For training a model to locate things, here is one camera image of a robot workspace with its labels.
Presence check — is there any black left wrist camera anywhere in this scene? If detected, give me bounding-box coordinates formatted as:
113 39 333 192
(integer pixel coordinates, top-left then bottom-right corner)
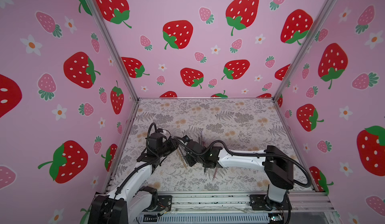
147 133 167 150

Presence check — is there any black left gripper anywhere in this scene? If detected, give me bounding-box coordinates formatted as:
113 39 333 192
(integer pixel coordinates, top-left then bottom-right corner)
156 138 179 159

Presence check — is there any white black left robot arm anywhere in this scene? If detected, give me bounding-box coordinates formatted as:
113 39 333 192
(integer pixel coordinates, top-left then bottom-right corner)
86 139 178 224

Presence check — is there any yellow pencil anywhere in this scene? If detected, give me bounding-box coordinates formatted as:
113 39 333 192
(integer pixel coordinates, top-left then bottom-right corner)
177 150 187 169

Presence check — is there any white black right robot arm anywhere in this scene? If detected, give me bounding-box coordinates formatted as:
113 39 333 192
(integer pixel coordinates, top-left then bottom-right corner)
180 140 312 211

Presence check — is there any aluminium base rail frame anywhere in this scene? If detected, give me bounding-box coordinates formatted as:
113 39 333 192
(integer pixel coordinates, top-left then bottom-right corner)
81 190 340 224

